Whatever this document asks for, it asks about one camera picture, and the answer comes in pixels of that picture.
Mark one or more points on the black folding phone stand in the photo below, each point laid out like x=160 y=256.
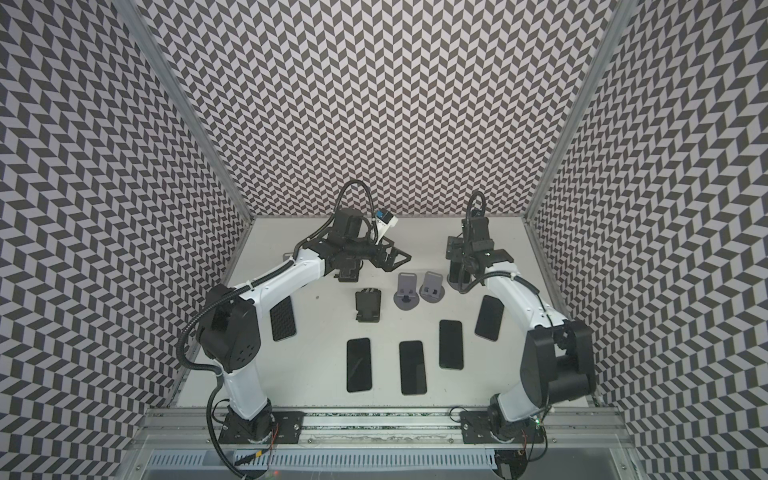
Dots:
x=368 y=305

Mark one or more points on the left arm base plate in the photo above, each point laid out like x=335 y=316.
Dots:
x=281 y=427

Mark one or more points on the grey round stand centre-right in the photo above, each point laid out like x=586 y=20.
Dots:
x=432 y=289

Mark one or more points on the white ribbed vent strip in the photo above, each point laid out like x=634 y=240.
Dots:
x=331 y=460

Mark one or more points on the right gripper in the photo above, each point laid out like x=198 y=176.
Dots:
x=459 y=264

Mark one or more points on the black rectangular phone stand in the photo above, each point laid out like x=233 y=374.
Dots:
x=349 y=273

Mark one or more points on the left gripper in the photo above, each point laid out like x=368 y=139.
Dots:
x=396 y=251

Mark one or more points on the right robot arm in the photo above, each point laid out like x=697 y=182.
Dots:
x=557 y=360

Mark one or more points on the grey round stand far right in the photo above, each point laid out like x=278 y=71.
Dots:
x=462 y=287

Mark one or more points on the black phone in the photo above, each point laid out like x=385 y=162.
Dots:
x=489 y=319
x=457 y=272
x=282 y=320
x=412 y=368
x=359 y=365
x=451 y=353

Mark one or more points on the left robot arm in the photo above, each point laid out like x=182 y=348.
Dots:
x=229 y=326

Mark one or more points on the aluminium front rail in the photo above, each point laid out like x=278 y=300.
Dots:
x=590 y=427

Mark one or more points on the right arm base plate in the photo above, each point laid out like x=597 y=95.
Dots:
x=477 y=427

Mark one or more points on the grey round stand centre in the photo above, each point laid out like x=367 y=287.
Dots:
x=406 y=296

